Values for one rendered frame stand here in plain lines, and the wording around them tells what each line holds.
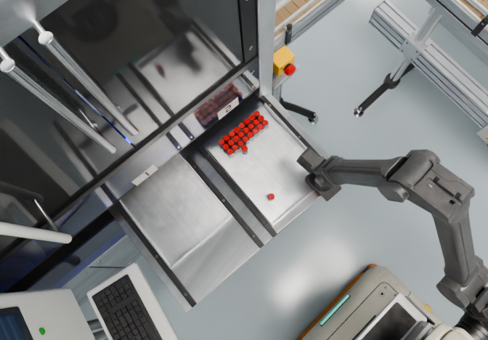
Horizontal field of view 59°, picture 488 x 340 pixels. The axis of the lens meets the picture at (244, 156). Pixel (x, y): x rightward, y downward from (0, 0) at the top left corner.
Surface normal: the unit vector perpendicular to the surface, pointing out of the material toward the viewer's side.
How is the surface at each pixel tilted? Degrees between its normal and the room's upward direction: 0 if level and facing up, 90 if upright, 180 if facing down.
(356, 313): 0
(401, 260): 0
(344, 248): 0
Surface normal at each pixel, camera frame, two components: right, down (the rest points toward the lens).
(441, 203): -0.19, -0.41
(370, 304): -0.04, -0.25
